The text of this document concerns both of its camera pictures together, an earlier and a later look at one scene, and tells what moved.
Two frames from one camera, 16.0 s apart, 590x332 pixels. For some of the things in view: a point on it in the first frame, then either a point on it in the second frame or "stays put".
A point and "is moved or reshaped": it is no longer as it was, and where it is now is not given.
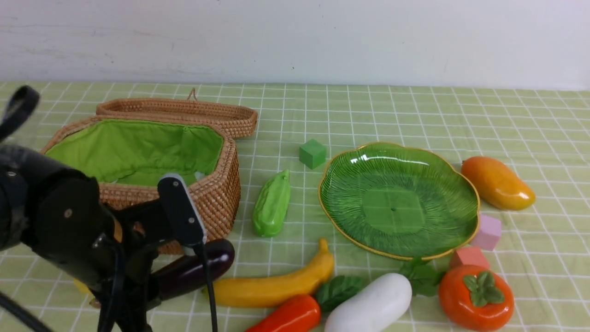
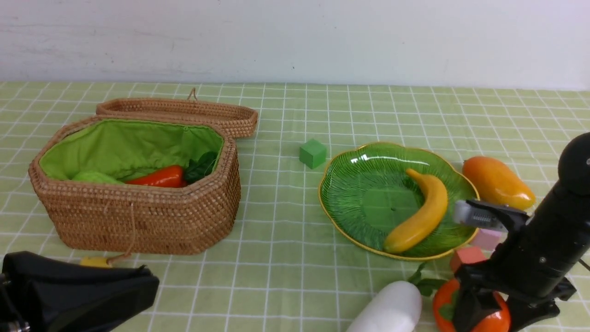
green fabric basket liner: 136,153 stays put
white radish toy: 373,305 -> 397,307
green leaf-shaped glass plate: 406,202 stays put
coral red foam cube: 473,256 stays put
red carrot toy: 300,313 -> 176,176
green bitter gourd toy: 271,205 -> 94,176
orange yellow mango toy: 496,180 stays put
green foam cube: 312,153 stays put
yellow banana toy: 275,290 -> 436,200
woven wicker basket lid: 237,119 stays put
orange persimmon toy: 475,298 is moved or reshaped
